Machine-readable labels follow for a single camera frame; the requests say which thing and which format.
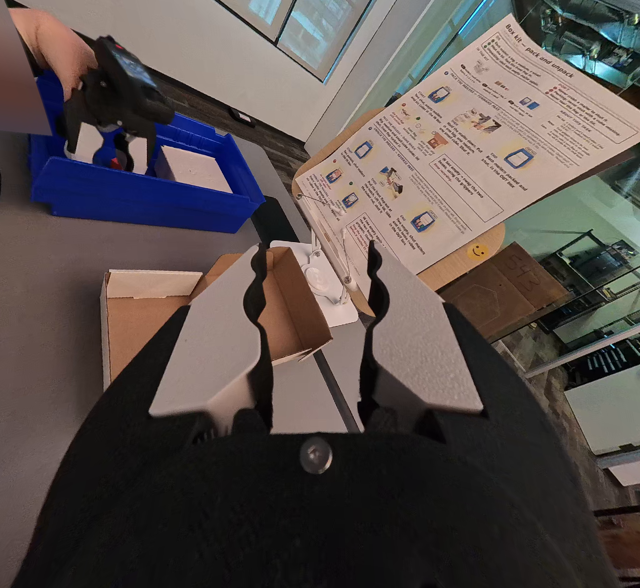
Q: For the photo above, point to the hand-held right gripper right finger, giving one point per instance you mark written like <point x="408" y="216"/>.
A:
<point x="425" y="348"/>

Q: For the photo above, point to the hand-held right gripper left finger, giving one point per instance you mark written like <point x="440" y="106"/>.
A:
<point x="210" y="348"/>

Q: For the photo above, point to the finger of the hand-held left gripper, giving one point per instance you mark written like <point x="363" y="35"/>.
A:
<point x="140" y="155"/>
<point x="87" y="145"/>

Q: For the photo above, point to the blue plastic bin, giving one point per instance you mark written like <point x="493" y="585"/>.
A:
<point x="150" y="203"/>

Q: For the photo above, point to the white cardboard mailer box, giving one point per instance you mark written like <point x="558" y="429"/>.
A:
<point x="145" y="328"/>
<point x="195" y="170"/>

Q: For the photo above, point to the person's left hand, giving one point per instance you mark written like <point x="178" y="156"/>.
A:
<point x="60" y="42"/>

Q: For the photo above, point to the brown cardboard sheet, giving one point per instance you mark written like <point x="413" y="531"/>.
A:
<point x="505" y="293"/>

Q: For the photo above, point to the black floor device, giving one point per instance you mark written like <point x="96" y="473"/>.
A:
<point x="242" y="117"/>

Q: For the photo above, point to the yellow smiley sticker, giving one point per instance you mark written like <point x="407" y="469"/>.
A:
<point x="478" y="252"/>

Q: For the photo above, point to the white metal stand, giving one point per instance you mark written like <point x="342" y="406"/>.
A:
<point x="320" y="283"/>

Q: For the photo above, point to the black shelving rack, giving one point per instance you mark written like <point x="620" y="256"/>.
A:
<point x="600" y="268"/>

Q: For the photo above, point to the printed instruction sheet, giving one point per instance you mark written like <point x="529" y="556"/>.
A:
<point x="475" y="137"/>

